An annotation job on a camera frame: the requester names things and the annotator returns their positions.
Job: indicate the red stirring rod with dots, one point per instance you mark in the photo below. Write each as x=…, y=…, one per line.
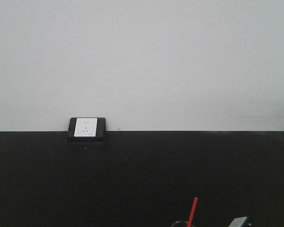
x=191, y=216

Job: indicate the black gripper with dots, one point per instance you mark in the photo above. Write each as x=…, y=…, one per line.
x=240, y=222

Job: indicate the clear glass beaker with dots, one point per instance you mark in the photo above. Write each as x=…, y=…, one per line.
x=181, y=223

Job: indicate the black socket mounting box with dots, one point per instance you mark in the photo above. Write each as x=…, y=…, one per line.
x=100, y=134

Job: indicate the white wall power socket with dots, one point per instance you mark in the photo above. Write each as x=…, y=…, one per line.
x=85, y=127

